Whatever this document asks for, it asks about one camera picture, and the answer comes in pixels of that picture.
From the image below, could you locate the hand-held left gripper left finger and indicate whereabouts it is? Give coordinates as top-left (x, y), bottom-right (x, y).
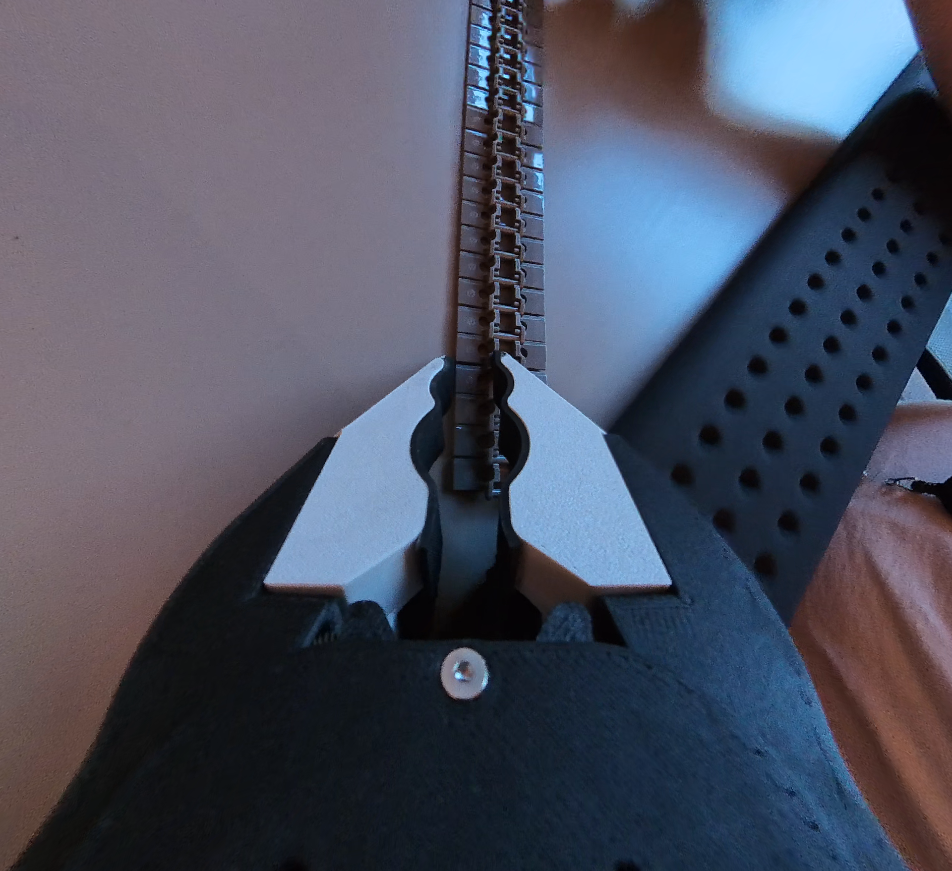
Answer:
top-left (262, 356), bottom-right (451, 623)

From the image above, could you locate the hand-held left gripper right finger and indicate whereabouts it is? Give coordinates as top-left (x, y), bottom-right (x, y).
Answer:
top-left (494, 352), bottom-right (674, 619)

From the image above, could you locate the grey track chain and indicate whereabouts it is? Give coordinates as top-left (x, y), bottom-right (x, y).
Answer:
top-left (446, 0), bottom-right (549, 502)

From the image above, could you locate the grey desk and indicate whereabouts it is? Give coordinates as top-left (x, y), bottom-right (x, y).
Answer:
top-left (0, 0), bottom-right (940, 859)

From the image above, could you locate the black perforated chair back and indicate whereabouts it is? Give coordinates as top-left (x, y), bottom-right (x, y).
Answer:
top-left (608, 57), bottom-right (952, 624)

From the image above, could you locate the person's pale shirt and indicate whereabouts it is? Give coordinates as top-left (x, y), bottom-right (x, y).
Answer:
top-left (787, 401), bottom-right (952, 871)

